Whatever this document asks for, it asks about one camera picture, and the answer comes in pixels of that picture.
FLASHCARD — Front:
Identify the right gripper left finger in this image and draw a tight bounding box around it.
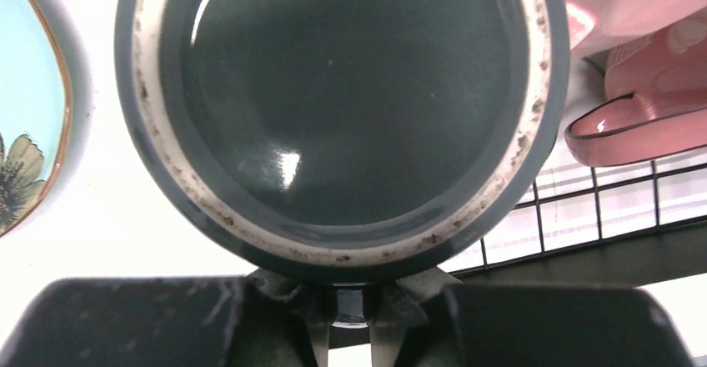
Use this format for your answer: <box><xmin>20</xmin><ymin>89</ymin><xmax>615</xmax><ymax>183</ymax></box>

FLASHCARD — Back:
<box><xmin>1</xmin><ymin>269</ymin><xmax>328</xmax><ymax>366</ymax></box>

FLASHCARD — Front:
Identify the teal flower plate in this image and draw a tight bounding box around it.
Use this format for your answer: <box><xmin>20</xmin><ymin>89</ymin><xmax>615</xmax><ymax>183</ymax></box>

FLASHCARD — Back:
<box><xmin>1</xmin><ymin>0</ymin><xmax>73</xmax><ymax>234</ymax></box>

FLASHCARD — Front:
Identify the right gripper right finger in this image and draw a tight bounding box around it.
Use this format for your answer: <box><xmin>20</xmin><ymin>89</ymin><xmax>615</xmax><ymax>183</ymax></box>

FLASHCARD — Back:
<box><xmin>369</xmin><ymin>268</ymin><xmax>694</xmax><ymax>366</ymax></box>

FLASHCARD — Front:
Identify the dark red cup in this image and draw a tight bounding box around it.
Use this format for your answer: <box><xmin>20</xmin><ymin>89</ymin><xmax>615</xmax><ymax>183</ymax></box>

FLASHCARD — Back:
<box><xmin>564</xmin><ymin>9</ymin><xmax>706</xmax><ymax>167</ymax></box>

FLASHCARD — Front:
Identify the black wire dish rack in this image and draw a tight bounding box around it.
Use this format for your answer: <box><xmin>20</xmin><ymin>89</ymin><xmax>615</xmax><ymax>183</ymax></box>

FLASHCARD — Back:
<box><xmin>443</xmin><ymin>138</ymin><xmax>706</xmax><ymax>285</ymax></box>

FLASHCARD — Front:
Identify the dark green mug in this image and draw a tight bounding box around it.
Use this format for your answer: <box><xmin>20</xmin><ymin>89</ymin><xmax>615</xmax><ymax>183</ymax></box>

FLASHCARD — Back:
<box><xmin>113</xmin><ymin>0</ymin><xmax>572</xmax><ymax>329</ymax></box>

